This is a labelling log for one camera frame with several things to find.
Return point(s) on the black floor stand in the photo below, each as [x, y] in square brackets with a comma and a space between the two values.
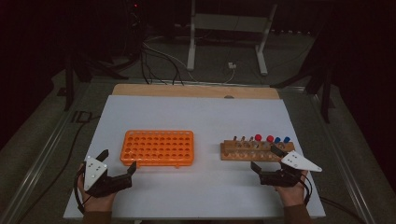
[325, 93]
[69, 84]

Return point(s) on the dark equipment tower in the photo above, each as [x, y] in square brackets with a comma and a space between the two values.
[135, 28]

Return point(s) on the person's right hand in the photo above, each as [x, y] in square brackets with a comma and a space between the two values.
[292, 196]

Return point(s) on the round table grommet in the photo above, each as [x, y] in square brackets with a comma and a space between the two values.
[229, 96]

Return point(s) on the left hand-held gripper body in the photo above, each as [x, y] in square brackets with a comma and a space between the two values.
[102, 183]

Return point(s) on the white metal stand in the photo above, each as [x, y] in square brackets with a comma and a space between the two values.
[229, 23]

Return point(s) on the orange plastic tube rack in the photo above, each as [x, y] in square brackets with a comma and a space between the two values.
[157, 155]

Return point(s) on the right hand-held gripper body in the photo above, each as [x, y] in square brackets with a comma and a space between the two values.
[280, 179]

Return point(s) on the red cap test tube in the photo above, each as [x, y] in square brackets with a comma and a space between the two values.
[270, 138]
[258, 137]

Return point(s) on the white plug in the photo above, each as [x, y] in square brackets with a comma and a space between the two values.
[232, 65]

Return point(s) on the white table mat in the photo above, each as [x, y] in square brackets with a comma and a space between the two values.
[202, 118]

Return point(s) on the wooden tube rack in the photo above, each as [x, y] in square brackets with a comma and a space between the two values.
[239, 154]

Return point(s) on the person's left hand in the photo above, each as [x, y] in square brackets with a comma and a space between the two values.
[98, 203]

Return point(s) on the blue cap test tube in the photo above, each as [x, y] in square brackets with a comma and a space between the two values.
[277, 140]
[286, 139]

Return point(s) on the aluminium floor rail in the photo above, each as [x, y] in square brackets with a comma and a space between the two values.
[345, 155]
[40, 155]

